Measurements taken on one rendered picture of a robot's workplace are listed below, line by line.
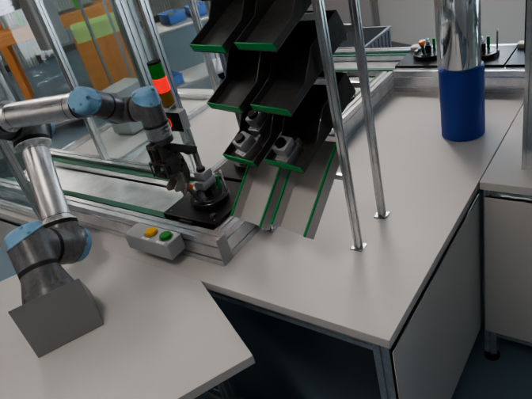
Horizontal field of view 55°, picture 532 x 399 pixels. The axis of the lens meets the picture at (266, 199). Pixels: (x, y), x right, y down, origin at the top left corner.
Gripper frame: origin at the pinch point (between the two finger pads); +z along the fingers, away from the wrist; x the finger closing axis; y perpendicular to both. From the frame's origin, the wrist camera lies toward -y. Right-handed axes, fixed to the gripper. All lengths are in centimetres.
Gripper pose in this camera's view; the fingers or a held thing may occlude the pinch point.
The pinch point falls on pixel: (185, 189)
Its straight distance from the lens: 168.2
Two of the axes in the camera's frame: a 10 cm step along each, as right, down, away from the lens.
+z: 2.2, 8.3, 5.1
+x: 8.0, 1.4, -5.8
